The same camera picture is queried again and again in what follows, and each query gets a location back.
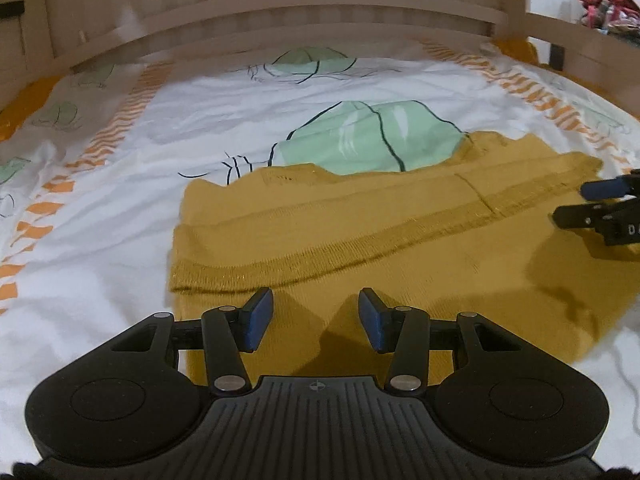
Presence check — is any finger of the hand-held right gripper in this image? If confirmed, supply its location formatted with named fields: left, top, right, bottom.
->
left=552, top=200, right=624, bottom=231
left=580, top=170, right=640, bottom=201

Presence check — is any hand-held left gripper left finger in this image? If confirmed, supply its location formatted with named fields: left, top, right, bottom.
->
left=107, top=287, right=275, bottom=399

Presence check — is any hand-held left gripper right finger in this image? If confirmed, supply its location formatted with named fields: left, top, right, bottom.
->
left=358, top=287, right=526, bottom=397

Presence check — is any mustard yellow knit sweater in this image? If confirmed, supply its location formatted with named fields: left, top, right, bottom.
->
left=167, top=130, right=640, bottom=386

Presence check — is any white leaf print bed sheet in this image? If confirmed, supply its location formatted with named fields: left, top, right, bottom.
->
left=0, top=40, right=640, bottom=463

